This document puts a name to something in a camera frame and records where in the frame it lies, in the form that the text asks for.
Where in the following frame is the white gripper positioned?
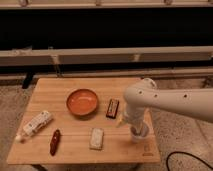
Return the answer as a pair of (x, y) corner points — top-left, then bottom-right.
(117, 105), (147, 129)

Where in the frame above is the white ceramic cup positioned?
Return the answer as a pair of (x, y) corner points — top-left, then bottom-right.
(130, 123), (149, 143)

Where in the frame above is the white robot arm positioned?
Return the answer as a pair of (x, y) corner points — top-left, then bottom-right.
(118, 78), (213, 138)

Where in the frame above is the dark red chocolate bar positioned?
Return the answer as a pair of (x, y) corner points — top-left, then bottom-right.
(106, 99), (119, 119)

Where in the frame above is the grey white sponge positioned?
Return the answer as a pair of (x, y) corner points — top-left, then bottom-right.
(90, 128), (104, 150)

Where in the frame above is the orange bowl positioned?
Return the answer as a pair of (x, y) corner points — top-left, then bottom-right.
(66, 89), (98, 116)

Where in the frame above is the wooden table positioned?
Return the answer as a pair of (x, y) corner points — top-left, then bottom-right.
(7, 78), (160, 164)

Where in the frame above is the dark red pocket knife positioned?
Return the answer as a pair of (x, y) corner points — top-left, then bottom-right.
(50, 129), (61, 156)

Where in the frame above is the white tube bottle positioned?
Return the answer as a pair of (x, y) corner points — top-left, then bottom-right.
(15, 111), (53, 142)

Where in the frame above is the black cable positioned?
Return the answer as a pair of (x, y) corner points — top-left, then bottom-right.
(165, 151), (213, 171)

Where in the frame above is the white horizontal rail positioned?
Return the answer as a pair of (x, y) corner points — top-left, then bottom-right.
(0, 46), (213, 66)

